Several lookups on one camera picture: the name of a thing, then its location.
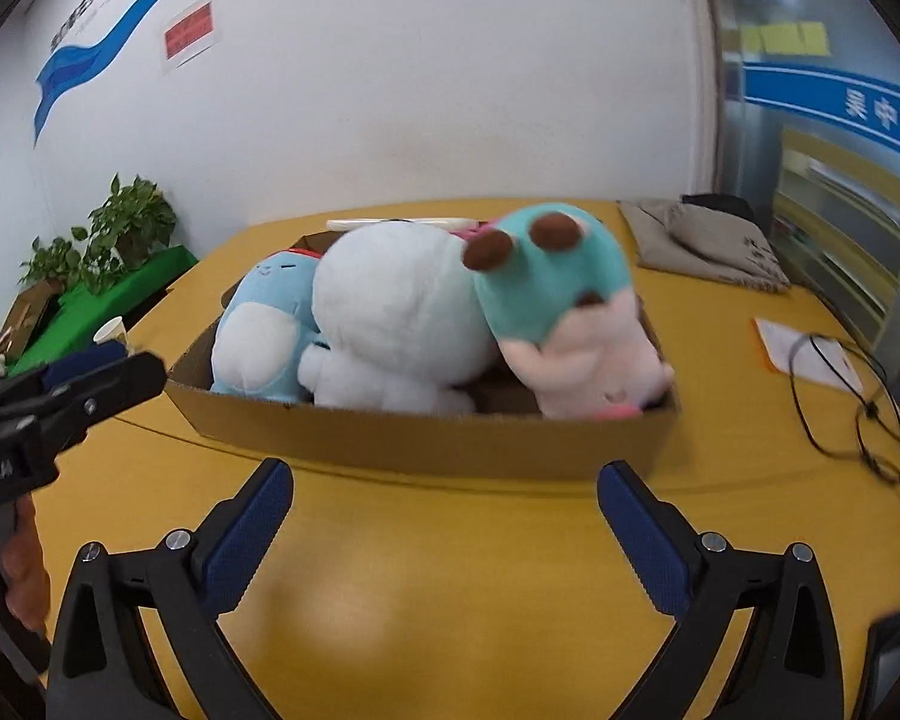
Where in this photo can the cardboard box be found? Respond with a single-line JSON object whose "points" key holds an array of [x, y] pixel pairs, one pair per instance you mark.
{"points": [[420, 442]]}

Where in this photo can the glass door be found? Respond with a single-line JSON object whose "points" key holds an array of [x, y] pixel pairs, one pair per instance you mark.
{"points": [[832, 187]]}

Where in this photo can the black cloth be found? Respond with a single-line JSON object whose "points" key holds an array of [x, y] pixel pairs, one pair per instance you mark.
{"points": [[727, 206]]}

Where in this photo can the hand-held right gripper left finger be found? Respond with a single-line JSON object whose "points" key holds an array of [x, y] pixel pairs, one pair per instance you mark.
{"points": [[247, 532]]}

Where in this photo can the dark device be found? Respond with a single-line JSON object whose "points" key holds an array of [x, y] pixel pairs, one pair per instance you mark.
{"points": [[889, 660]]}

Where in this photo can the blue band door sign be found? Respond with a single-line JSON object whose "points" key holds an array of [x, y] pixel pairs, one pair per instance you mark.
{"points": [[840, 101]]}

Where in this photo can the green cloth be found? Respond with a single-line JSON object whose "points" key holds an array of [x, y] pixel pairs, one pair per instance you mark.
{"points": [[112, 292]]}

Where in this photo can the blue wall stripe decal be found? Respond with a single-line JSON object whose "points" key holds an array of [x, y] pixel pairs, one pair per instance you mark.
{"points": [[120, 30]]}

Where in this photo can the beige printed cloth bag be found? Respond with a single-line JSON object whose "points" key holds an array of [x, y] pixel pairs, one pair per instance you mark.
{"points": [[712, 247]]}

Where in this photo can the paper cup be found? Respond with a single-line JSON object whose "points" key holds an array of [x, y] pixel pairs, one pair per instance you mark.
{"points": [[111, 331]]}

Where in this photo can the small green potted plant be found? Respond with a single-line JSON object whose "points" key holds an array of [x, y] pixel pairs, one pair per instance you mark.
{"points": [[52, 262]]}

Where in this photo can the red wall notice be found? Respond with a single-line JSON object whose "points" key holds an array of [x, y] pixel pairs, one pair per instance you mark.
{"points": [[189, 31]]}

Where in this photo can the pink rabbit plush toy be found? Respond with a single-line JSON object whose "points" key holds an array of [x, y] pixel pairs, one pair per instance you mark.
{"points": [[471, 232]]}

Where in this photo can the white paper with orange edge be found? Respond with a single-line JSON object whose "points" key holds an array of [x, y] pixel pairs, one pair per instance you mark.
{"points": [[787, 349]]}

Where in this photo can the person's left hand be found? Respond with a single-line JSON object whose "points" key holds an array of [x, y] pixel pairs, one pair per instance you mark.
{"points": [[26, 570]]}

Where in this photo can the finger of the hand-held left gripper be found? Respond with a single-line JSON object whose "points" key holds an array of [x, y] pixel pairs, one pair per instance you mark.
{"points": [[82, 361], [120, 386]]}

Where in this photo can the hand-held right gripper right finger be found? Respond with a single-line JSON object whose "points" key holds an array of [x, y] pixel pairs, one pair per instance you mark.
{"points": [[645, 540]]}

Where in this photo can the white plush toy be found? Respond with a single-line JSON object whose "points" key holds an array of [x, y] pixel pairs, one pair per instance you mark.
{"points": [[397, 300]]}

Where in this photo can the light blue plush toy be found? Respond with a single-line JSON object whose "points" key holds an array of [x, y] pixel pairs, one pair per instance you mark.
{"points": [[259, 337]]}

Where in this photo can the teal and pink plush toy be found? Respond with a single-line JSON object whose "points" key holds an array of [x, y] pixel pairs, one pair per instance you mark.
{"points": [[562, 292]]}

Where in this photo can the yellow sticky notes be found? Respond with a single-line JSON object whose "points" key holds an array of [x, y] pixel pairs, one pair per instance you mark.
{"points": [[784, 37]]}

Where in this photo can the brown cardboard carton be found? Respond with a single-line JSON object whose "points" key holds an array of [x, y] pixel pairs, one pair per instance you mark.
{"points": [[30, 319]]}

